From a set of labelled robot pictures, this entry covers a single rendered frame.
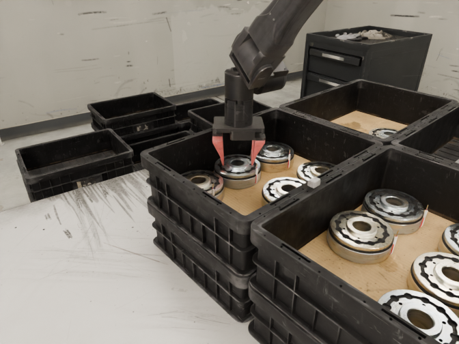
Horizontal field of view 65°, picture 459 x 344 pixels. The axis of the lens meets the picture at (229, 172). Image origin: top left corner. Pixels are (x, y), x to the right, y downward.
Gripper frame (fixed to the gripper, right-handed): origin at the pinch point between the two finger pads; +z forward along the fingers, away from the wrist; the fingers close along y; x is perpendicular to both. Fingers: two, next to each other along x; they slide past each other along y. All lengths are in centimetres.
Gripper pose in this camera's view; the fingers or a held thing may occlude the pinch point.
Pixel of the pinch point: (237, 160)
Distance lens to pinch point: 78.5
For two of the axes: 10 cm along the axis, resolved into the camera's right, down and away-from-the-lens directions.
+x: 0.3, 5.1, -8.6
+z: -0.1, 8.6, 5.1
